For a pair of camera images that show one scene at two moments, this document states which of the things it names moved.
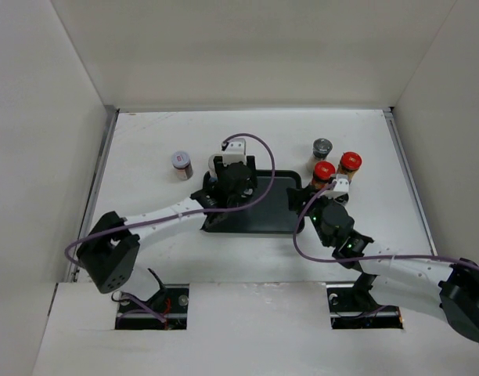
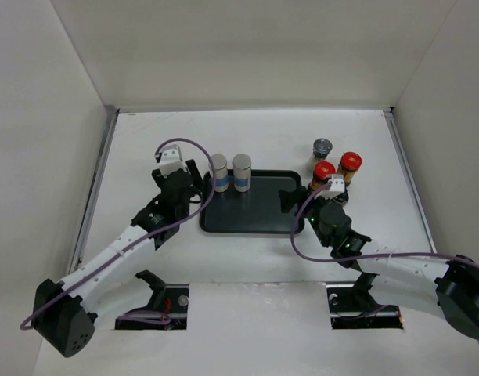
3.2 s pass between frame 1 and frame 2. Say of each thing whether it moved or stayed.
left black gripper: moved
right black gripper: stayed
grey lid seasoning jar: stayed
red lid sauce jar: stayed
